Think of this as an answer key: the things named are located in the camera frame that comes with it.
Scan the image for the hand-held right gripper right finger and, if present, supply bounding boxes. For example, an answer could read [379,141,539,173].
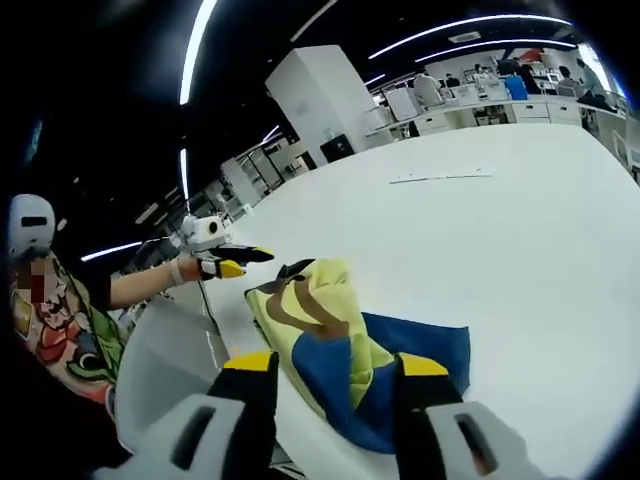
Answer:
[392,352,532,480]

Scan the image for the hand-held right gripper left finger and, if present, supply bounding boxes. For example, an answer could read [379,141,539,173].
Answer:
[94,349,281,480]

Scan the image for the yellow and blue garment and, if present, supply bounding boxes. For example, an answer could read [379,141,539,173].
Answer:
[244,256,472,454]

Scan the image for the white template sheet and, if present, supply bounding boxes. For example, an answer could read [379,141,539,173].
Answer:
[388,167,496,186]

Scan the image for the person's left hand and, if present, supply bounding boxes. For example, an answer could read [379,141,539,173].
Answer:
[171,252,205,287]

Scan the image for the short ceiling light strip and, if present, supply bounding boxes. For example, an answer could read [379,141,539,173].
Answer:
[79,240,145,263]
[179,147,191,202]

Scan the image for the black box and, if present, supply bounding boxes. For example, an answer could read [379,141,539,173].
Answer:
[319,133,355,164]

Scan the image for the person in colourful shirt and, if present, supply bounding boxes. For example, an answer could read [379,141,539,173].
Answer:
[8,249,132,404]

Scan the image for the white square pillar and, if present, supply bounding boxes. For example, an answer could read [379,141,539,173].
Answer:
[264,46,382,167]

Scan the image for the white head-worn device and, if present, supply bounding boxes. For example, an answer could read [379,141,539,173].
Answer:
[6,193,57,262]

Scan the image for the long ceiling light strip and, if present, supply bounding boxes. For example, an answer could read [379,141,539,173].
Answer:
[414,36,577,64]
[371,14,575,59]
[178,0,220,107]

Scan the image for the white whiteboard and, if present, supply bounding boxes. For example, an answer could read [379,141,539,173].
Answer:
[386,89,417,122]

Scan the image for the white low cabinet row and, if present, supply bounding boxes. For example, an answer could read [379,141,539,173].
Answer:
[363,94,584,139]

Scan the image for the blue chair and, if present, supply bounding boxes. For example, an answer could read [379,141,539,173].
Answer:
[506,74,529,102]

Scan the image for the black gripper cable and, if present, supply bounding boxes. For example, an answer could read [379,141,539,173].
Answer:
[197,278,225,364]

